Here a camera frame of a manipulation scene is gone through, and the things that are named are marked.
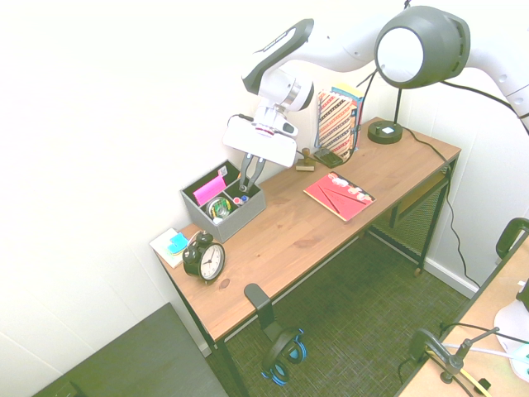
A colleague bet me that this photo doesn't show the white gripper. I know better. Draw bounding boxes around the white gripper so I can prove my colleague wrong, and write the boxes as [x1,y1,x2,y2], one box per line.
[222,118,298,193]

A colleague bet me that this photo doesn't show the pink sticky note pad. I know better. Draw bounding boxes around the pink sticky note pad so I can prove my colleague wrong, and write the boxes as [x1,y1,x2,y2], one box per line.
[193,173,227,207]

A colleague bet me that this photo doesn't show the clear tape roll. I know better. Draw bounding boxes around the clear tape roll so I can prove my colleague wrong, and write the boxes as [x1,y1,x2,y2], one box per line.
[205,197,233,225]

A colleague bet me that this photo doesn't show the grey desk organizer box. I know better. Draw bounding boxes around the grey desk organizer box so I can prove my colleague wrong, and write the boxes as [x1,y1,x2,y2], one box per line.
[180,159,267,244]

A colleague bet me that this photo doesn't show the wooden rubber stamp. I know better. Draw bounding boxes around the wooden rubber stamp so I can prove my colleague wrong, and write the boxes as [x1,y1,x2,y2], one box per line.
[294,147,317,173]

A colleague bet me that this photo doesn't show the black calculator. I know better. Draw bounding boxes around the black calculator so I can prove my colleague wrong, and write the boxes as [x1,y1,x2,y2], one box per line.
[313,148,345,168]

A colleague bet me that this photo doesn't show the red sticky notes book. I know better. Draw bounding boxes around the red sticky notes book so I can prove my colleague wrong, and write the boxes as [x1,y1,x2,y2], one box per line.
[303,171,378,224]

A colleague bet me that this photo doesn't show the patterned upright books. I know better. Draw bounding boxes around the patterned upright books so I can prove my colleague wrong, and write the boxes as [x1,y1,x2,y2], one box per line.
[317,89,355,160]

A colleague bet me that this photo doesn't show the black twin bell alarm clock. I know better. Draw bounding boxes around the black twin bell alarm clock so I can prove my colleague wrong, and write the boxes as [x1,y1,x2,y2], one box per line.
[182,231,227,286]

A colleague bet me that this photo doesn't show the white pad with blue notes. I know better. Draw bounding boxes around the white pad with blue notes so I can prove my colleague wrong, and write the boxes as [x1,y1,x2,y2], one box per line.
[149,227,196,270]

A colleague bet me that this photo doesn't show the yellow blue book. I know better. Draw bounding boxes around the yellow blue book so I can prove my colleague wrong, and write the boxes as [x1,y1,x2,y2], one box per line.
[330,82,365,149]

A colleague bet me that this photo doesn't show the black headphone hook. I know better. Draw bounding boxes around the black headphone hook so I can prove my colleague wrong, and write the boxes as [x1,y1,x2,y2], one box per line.
[243,283,286,344]

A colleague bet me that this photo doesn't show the black blue headphones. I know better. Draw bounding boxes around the black blue headphones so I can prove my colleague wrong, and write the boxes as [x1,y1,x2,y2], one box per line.
[260,327,307,387]

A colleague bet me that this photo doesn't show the black desk lamp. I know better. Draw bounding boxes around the black desk lamp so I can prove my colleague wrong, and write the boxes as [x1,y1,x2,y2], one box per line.
[367,5,472,146]

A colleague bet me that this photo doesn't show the black c-clamp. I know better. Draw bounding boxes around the black c-clamp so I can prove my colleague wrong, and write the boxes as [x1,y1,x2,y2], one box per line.
[408,328,446,374]

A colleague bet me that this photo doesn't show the yellow black tape strip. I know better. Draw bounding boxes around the yellow black tape strip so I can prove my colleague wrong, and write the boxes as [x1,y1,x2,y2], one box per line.
[427,349,493,397]

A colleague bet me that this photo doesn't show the thin black hanging cable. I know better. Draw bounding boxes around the thin black hanging cable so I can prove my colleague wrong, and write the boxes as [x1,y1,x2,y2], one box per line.
[354,69,379,146]

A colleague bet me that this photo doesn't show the black metal desk frame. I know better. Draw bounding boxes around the black metal desk frame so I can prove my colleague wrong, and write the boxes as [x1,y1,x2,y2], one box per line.
[177,148,462,397]

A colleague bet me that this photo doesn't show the black lamp power cable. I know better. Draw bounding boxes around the black lamp power cable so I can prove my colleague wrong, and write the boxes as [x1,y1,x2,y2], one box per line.
[400,126,483,290]

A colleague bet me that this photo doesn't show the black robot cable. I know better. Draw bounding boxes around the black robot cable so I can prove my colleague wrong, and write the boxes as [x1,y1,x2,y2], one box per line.
[440,79,529,136]

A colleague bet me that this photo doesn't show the black clamp handle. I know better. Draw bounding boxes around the black clamp handle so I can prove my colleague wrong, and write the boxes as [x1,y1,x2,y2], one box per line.
[495,218,529,260]

